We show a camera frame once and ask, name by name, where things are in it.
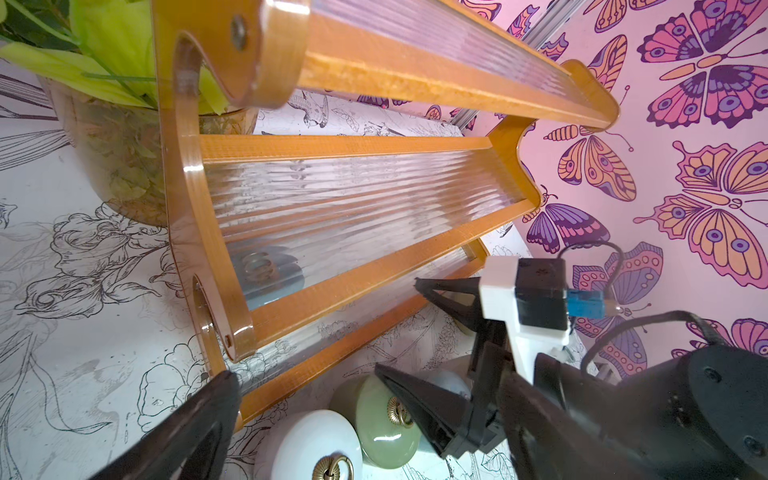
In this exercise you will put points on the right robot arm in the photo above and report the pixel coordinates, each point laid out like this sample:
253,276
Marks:
702,415

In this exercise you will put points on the green tea canister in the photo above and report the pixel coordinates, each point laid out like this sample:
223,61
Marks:
388,436

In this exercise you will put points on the blue canister bottom shelf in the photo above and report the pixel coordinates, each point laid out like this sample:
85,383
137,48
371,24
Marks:
267,275

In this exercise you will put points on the white tea canister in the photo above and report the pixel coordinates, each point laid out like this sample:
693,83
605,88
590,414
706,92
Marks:
319,444

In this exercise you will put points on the potted green leafy plant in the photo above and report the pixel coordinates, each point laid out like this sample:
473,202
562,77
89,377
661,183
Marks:
95,61

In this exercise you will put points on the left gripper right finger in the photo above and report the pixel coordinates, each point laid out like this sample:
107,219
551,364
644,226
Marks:
545,443

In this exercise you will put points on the white canister bottom shelf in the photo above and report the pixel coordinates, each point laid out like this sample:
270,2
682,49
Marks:
448,380

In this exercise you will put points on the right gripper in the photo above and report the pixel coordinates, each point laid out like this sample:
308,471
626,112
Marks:
450,424

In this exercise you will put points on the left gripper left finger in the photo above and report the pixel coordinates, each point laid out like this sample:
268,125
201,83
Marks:
191,443

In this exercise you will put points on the wooden three-tier shelf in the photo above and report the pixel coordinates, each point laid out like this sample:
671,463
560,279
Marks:
360,213

